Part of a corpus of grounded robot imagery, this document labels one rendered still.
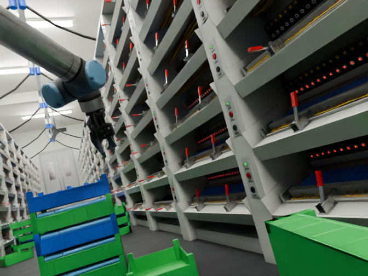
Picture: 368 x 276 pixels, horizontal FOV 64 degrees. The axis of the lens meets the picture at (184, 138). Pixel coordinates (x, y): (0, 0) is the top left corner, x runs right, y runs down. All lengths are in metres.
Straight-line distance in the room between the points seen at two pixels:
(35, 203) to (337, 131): 1.04
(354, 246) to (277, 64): 0.51
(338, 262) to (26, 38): 0.82
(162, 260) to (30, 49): 0.85
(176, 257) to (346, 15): 0.98
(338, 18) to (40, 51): 0.71
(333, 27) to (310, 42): 0.06
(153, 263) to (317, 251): 0.92
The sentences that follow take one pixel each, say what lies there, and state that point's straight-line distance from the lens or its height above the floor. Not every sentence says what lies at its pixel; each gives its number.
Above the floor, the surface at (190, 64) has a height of 0.70.
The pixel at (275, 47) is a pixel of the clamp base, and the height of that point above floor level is 0.54.
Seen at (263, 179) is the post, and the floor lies 0.24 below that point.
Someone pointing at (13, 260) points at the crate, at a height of 0.03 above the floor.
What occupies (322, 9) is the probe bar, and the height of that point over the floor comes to 0.56.
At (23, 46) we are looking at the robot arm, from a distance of 0.90.
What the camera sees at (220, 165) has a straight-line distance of 1.04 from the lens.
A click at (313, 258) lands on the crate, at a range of 0.39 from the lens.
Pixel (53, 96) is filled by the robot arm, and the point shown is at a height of 0.67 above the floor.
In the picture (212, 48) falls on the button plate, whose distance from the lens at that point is 0.97.
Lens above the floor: 0.30
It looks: 8 degrees up
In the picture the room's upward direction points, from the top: 15 degrees counter-clockwise
